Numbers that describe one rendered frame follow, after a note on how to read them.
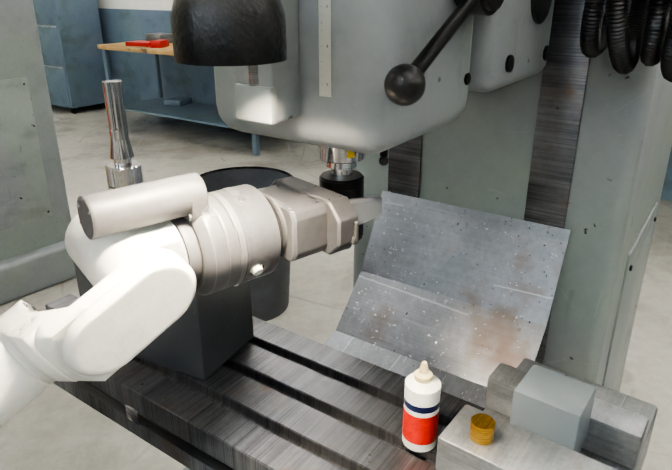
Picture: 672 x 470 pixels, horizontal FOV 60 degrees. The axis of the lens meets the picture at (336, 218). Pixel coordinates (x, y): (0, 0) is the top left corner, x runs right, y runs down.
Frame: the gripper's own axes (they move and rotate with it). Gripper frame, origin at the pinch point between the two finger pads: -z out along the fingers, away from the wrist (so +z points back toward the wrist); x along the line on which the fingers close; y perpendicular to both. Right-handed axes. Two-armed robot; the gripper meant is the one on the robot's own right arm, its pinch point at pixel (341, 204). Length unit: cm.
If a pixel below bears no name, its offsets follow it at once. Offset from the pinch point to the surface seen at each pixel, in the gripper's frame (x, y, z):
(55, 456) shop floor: 131, 123, 10
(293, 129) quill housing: -3.0, -9.8, 8.3
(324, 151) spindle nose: -0.1, -6.2, 2.5
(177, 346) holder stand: 20.7, 23.5, 11.0
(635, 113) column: -11.2, -6.3, -41.3
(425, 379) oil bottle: -10.1, 18.4, -3.6
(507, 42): -8.4, -16.4, -14.7
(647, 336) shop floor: 36, 122, -212
